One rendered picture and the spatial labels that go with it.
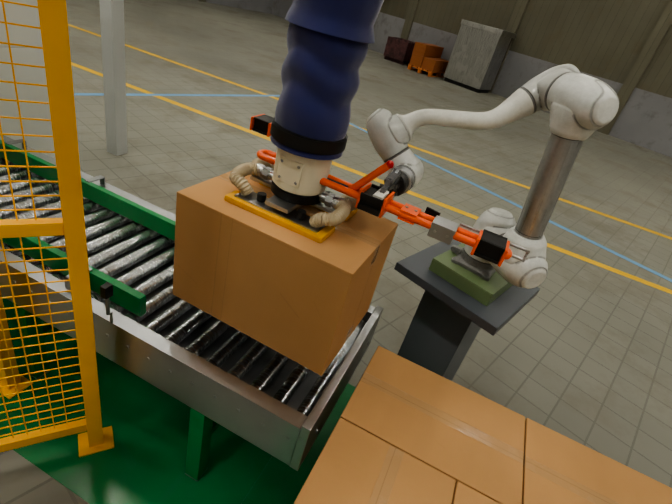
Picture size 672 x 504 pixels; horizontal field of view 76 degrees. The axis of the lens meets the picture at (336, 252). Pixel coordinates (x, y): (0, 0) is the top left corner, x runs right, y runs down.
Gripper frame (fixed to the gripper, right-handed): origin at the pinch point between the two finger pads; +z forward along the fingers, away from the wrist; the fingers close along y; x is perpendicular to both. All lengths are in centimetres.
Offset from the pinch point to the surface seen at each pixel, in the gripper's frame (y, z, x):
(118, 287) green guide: 57, 25, 75
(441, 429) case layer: 66, 6, -45
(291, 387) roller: 66, 20, 5
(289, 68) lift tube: -29.0, 9.0, 31.1
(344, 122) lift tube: -18.6, 1.4, 15.7
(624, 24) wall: -139, -1354, -201
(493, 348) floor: 121, -128, -74
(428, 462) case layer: 66, 20, -44
